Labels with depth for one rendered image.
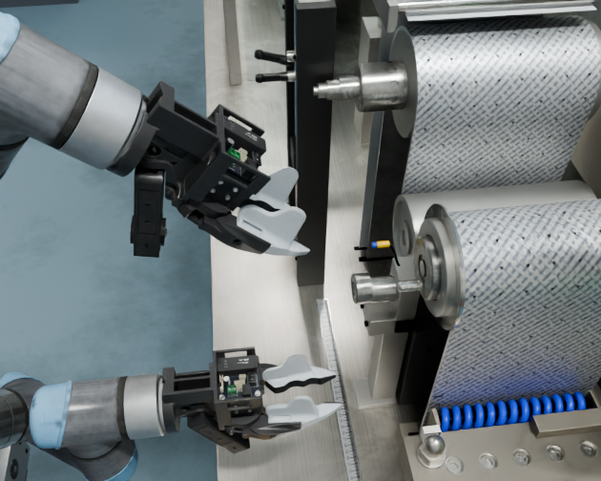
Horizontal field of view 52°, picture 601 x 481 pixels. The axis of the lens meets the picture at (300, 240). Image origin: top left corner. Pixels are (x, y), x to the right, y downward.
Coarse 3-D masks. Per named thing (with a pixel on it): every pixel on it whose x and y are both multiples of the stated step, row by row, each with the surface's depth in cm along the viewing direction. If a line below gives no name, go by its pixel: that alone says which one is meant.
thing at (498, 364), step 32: (576, 320) 72; (448, 352) 74; (480, 352) 75; (512, 352) 76; (544, 352) 77; (576, 352) 78; (448, 384) 80; (480, 384) 81; (512, 384) 82; (544, 384) 83; (576, 384) 84
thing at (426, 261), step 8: (416, 240) 73; (424, 240) 70; (432, 240) 70; (416, 248) 73; (424, 248) 70; (432, 248) 69; (416, 256) 74; (424, 256) 70; (432, 256) 68; (416, 264) 74; (424, 264) 71; (432, 264) 68; (440, 264) 68; (416, 272) 74; (424, 272) 71; (432, 272) 68; (440, 272) 68; (424, 280) 72; (432, 280) 68; (440, 280) 68; (424, 288) 72; (432, 288) 69; (440, 288) 69; (424, 296) 72; (432, 296) 70
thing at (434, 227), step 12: (420, 228) 75; (432, 228) 70; (444, 228) 68; (444, 240) 67; (444, 252) 66; (444, 264) 67; (444, 276) 67; (444, 288) 67; (432, 300) 72; (444, 300) 68; (432, 312) 72; (444, 312) 69
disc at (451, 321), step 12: (432, 204) 73; (432, 216) 73; (444, 216) 68; (456, 228) 66; (456, 240) 65; (456, 252) 65; (456, 264) 66; (456, 276) 66; (456, 288) 66; (456, 300) 67; (456, 312) 67; (444, 324) 72; (456, 324) 68
